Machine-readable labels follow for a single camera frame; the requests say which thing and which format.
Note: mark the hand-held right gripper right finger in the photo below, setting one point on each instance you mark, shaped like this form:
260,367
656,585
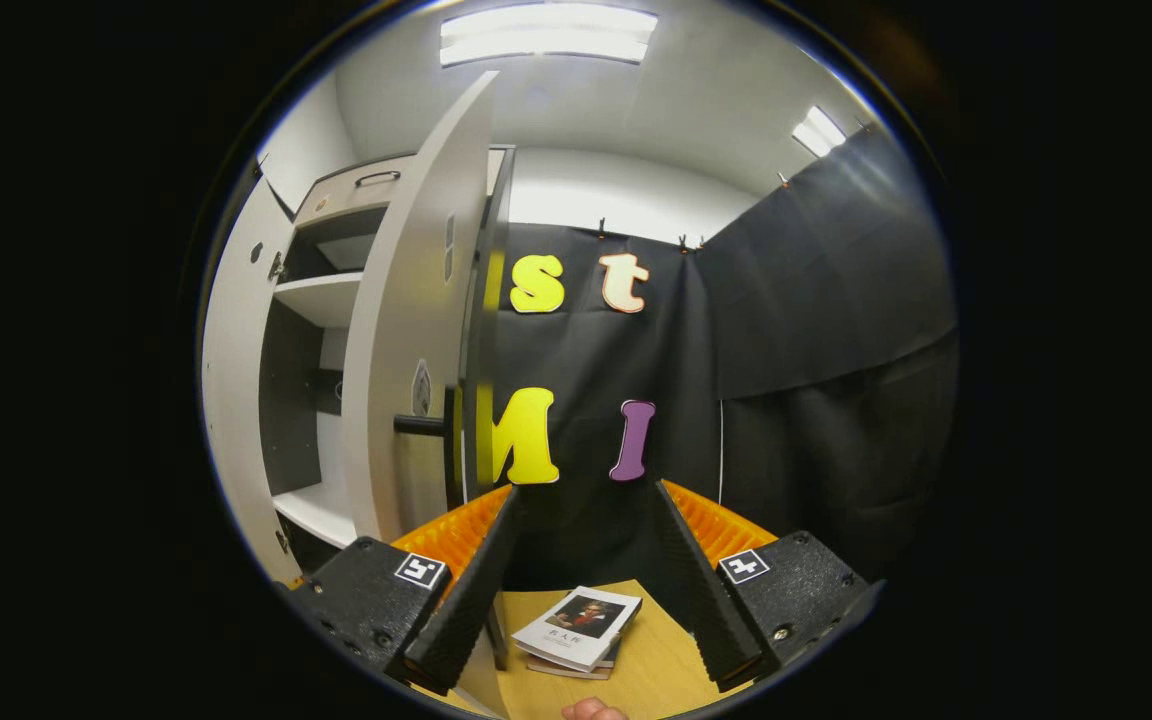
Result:
701,590

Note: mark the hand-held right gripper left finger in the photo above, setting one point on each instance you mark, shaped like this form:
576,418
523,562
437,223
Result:
466,600

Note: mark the grey cabinet door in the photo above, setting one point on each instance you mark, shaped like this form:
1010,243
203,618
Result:
406,300
231,400

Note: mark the grey cabinet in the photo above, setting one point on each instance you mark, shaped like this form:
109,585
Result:
321,295

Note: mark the brown book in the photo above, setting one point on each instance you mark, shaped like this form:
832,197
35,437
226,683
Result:
576,673

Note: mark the black backdrop cloth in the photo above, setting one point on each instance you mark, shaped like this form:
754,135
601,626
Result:
816,400

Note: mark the small ceiling light panel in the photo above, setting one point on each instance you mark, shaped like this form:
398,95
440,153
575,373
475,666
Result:
819,132

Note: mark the large ceiling light panel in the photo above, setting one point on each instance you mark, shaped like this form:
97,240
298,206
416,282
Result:
546,35

